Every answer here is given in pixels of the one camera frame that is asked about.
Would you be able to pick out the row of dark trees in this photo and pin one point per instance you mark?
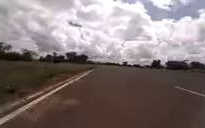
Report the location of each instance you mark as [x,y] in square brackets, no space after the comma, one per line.
[10,55]

